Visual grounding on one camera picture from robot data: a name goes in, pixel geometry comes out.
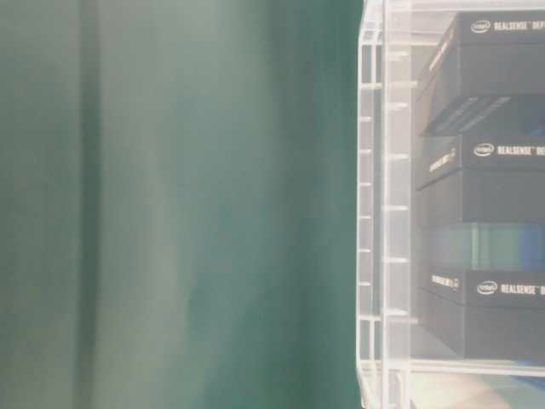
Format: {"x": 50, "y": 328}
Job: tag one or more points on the black realsense box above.
{"x": 488, "y": 68}
{"x": 485, "y": 314}
{"x": 483, "y": 179}

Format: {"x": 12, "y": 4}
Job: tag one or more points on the clear plastic storage case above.
{"x": 400, "y": 364}

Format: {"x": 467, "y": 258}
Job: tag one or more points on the green table cloth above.
{"x": 178, "y": 204}

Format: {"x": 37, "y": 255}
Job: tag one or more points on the blue cloth liner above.
{"x": 531, "y": 247}

